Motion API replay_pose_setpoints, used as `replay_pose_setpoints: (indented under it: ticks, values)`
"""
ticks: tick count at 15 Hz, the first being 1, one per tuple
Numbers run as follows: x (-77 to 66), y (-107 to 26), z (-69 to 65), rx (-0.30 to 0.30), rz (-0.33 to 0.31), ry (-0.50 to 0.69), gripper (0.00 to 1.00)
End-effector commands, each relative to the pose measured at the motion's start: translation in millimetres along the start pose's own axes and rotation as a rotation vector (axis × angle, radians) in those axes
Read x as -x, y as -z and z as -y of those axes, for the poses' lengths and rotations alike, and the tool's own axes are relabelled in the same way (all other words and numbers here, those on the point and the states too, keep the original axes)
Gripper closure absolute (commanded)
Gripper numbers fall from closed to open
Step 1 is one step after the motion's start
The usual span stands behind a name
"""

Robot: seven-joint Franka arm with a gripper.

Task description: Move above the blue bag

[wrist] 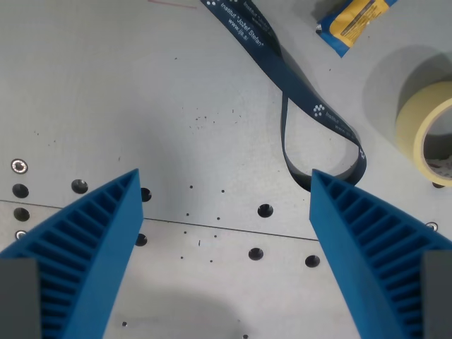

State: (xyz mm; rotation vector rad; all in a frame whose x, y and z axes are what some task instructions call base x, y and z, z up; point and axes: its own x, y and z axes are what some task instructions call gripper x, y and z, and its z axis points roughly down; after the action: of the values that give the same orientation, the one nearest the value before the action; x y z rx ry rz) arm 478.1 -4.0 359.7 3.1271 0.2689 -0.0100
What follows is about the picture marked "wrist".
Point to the silver table screw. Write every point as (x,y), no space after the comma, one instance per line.
(19,166)
(431,226)
(20,234)

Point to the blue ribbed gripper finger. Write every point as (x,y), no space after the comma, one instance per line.
(353,247)
(99,247)

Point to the blue and yellow snack bag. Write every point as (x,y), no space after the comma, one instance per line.
(353,24)

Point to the cream masking tape roll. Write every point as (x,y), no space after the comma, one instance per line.
(420,120)

